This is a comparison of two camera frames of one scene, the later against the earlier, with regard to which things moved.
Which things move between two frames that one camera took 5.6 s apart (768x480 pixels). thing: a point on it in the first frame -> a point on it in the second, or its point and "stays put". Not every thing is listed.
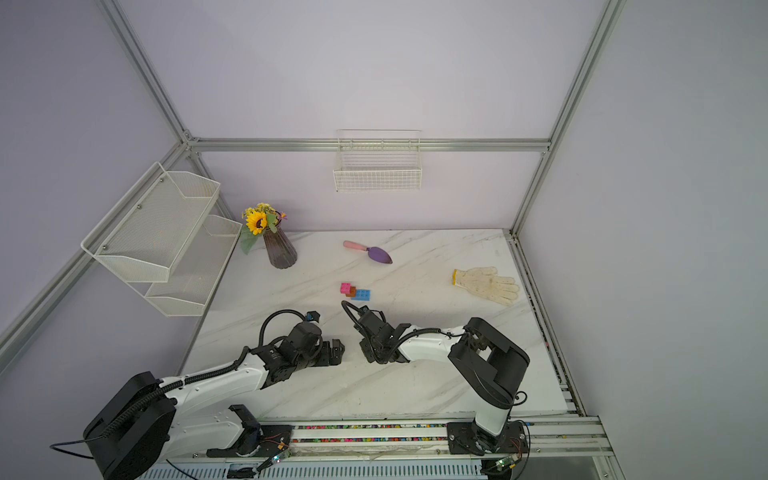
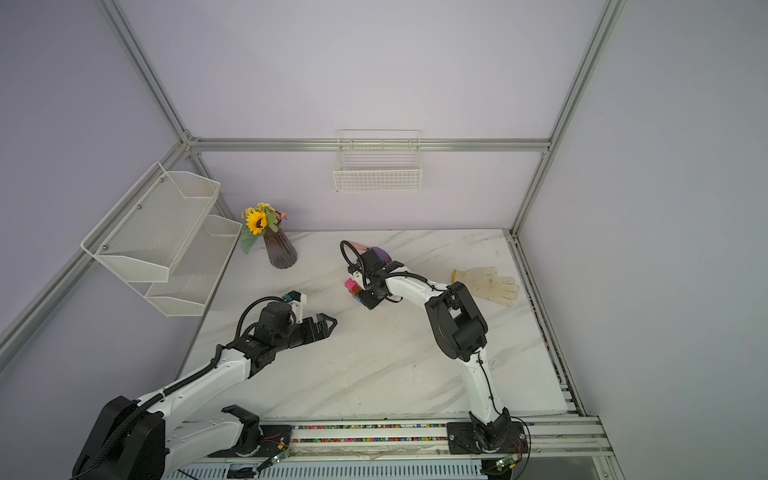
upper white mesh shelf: x=151 y=228 stays put
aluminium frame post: x=606 y=23 stays put
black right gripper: x=367 y=346 -> x=369 y=300
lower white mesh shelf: x=193 y=276 stays put
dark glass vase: x=280 y=250 stays put
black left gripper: x=326 y=358 -> x=322 y=331
